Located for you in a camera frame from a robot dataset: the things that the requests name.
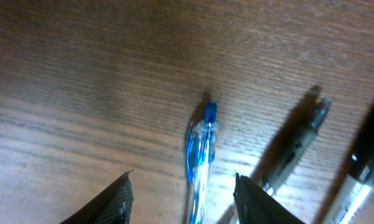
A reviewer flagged blue ballpoint pen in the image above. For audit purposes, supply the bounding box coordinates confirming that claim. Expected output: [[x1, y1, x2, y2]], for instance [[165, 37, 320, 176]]
[[185, 101, 218, 224]]

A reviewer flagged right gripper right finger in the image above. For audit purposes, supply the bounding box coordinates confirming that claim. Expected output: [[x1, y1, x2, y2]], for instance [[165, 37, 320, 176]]
[[233, 173, 304, 224]]

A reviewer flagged black sharpie marker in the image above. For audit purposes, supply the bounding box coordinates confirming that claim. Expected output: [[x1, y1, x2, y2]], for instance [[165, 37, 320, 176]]
[[322, 104, 374, 224]]

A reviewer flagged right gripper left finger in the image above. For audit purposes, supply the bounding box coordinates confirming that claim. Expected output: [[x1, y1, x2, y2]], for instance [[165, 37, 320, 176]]
[[61, 170, 134, 224]]

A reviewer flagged black ballpoint pen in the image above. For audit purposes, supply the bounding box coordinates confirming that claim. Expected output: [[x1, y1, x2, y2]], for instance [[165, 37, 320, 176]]
[[219, 98, 332, 223]]

